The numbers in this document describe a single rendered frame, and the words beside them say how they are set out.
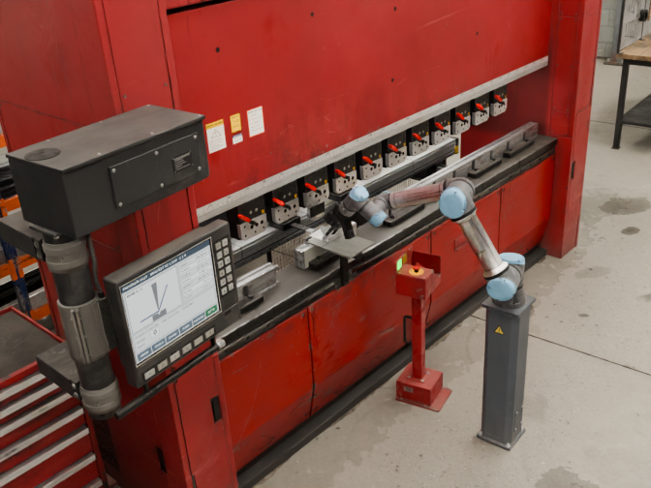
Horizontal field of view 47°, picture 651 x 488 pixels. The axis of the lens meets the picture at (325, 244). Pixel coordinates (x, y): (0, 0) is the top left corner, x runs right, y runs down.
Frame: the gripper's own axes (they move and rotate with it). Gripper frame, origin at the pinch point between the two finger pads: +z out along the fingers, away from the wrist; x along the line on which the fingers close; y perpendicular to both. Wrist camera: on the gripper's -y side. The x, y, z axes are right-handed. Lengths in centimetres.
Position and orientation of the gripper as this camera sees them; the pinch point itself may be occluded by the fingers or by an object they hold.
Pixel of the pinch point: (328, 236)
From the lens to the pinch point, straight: 353.8
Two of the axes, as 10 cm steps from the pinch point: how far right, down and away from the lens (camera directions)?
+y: -6.0, -7.8, 1.8
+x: -6.7, 3.7, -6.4
